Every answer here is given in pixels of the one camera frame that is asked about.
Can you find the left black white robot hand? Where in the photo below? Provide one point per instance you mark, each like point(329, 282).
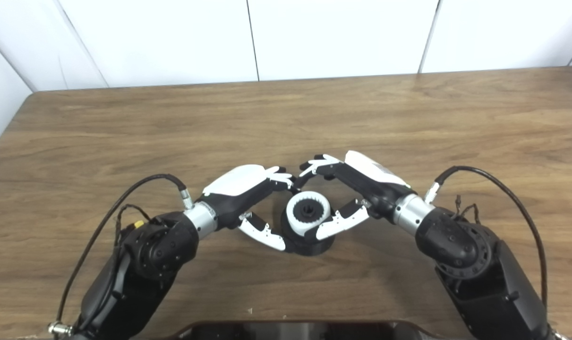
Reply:
point(238, 191)

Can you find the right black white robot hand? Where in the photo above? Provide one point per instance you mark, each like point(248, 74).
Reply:
point(375, 184)

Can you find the round black stepped part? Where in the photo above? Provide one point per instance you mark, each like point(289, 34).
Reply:
point(309, 245)

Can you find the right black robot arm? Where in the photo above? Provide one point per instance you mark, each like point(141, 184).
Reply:
point(479, 269)

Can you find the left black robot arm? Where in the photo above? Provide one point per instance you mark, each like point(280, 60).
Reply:
point(139, 269)

